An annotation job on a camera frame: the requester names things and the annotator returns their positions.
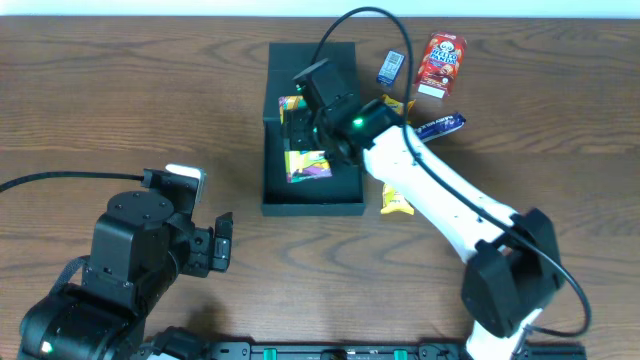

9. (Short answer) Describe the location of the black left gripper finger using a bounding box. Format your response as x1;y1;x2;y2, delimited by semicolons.
214;212;233;239
209;237;232;273

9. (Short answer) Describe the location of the green Pretz snack box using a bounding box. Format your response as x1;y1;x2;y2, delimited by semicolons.
278;95;332;183

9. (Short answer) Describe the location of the black gift box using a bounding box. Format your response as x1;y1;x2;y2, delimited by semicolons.
261;42;365;216

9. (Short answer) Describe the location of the dark blue chocolate bar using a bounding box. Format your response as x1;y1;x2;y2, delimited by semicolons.
414;112;466;142

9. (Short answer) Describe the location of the red Hello Panda box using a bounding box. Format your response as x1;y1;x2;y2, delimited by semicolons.
414;32;467;99

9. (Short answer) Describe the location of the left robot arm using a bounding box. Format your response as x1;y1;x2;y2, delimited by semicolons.
18;191;233;359

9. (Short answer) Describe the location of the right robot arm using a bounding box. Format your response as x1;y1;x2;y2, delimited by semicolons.
279;92;570;359

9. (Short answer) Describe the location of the small yellow snack packet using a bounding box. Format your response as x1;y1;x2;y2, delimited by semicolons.
380;94;416;116

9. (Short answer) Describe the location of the small blue candy box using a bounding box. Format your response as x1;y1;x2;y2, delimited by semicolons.
376;50;405;86

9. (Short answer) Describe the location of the yellow orange snack pouch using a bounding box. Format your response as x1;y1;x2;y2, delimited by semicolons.
380;183;415;216

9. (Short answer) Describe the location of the right black cable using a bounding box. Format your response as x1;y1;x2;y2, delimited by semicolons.
309;6;593;339

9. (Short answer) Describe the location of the black cable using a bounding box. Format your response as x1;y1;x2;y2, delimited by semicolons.
309;6;593;339
0;171;146;195

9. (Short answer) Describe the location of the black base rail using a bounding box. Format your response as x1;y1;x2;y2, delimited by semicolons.
208;342;587;360

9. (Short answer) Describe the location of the left black cable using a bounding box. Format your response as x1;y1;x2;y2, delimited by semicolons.
0;171;146;195

